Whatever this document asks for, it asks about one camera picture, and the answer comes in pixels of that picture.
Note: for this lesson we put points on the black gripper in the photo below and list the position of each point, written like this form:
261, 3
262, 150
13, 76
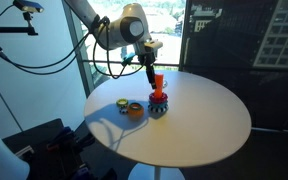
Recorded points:
146, 55

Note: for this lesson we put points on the Franka robot arm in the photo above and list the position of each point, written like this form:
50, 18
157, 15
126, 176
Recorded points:
117, 31

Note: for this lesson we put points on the orange stacking stake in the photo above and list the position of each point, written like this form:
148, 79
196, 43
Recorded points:
159, 87

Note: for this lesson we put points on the dark window handrail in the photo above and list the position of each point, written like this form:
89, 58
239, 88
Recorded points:
170, 64

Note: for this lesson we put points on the blue clamp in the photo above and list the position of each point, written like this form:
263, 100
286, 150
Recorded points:
80, 173

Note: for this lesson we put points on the white rounded cover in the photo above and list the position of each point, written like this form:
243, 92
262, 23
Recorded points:
0, 156

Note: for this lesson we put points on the beige wrist camera box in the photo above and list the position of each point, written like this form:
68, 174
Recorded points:
153, 44

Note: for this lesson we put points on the grey window frame post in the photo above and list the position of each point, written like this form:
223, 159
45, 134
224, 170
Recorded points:
80, 66

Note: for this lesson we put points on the white table pedestal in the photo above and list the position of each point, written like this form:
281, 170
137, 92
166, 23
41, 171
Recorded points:
157, 174

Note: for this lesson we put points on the camera with blue front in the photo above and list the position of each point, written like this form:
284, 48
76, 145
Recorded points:
27, 6

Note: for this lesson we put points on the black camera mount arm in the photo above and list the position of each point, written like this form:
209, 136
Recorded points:
10, 30

